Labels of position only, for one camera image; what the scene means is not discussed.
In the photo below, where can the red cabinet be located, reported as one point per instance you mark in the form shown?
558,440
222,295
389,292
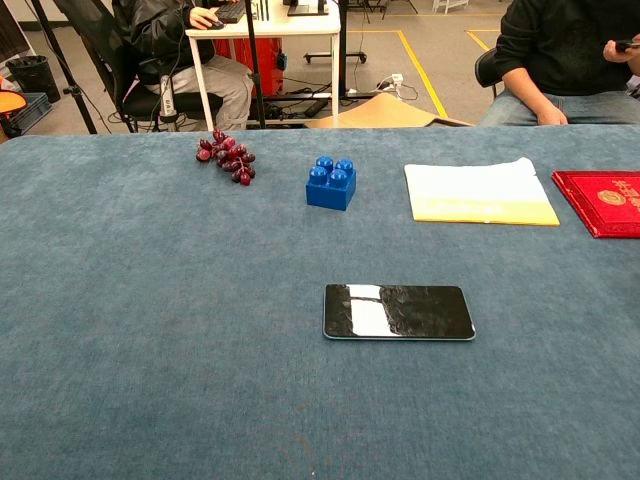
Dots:
267,65

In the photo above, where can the black camera tripod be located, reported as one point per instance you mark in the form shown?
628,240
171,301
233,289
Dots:
65,70

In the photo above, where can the person in black jacket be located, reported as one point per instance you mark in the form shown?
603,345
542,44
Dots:
150,30

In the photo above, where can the person in blue jeans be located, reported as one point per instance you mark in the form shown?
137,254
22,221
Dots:
550,50

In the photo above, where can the black keyboard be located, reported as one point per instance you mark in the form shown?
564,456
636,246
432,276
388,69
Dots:
231,11

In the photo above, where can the black light stand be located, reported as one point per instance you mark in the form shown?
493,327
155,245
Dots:
255,75

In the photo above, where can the white hanging power strip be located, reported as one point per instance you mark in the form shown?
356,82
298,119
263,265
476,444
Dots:
168,100

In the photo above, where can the orange round object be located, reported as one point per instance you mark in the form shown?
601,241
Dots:
10,100

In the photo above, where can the black smartphone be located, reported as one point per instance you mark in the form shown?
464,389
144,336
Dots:
627,46

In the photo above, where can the blue plastic crate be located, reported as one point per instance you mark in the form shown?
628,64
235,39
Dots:
35,112

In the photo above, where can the blue table cloth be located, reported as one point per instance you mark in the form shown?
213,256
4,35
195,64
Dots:
150,300

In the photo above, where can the red certificate book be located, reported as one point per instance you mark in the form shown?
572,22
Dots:
595,210

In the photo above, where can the white desk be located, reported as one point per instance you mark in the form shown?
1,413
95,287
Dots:
280,27

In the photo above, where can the office chair base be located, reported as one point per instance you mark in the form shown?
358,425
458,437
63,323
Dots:
145,102

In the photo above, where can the black trash bin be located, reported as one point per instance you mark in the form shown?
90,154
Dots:
32,75

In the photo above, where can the flat brown cardboard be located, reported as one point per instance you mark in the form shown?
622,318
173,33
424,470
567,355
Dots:
385,112

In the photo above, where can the blue toy building block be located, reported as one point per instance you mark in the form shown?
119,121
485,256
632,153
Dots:
330,192

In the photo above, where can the black computer mouse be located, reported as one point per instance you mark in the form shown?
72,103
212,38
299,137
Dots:
216,24

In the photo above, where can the red grape bunch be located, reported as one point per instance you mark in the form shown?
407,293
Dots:
230,155

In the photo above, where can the smartphone with light blue case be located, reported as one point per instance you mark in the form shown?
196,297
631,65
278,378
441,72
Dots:
425,312

